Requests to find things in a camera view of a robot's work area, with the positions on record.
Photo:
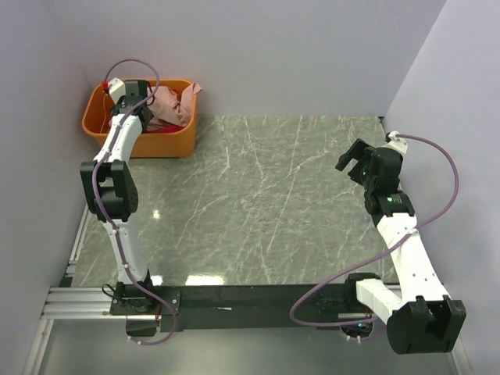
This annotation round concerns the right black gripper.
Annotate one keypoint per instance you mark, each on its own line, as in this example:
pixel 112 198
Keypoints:
pixel 358 149

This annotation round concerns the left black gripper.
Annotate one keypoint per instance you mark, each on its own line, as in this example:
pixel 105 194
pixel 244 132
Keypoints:
pixel 120 102

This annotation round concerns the dusty pink t shirt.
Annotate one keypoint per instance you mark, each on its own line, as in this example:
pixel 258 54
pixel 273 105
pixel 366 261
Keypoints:
pixel 169 109

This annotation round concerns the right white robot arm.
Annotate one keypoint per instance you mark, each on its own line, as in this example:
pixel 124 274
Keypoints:
pixel 424 318

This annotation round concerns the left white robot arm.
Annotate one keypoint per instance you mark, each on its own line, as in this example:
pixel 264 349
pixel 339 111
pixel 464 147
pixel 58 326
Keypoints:
pixel 112 195

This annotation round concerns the red t shirt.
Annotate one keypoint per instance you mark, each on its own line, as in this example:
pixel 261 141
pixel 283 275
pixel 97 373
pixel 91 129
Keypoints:
pixel 167 129

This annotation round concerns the black mounting beam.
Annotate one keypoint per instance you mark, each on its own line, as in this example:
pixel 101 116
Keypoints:
pixel 181 308

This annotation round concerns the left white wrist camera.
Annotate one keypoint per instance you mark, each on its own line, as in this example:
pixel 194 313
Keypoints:
pixel 114 88

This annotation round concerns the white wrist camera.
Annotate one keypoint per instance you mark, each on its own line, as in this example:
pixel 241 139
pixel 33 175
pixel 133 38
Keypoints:
pixel 395 142
pixel 114 88

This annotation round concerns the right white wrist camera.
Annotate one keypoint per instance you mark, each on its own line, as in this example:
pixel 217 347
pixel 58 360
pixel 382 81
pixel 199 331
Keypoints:
pixel 395 142

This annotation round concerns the aluminium rail frame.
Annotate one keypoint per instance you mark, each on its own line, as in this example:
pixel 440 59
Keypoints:
pixel 66 303

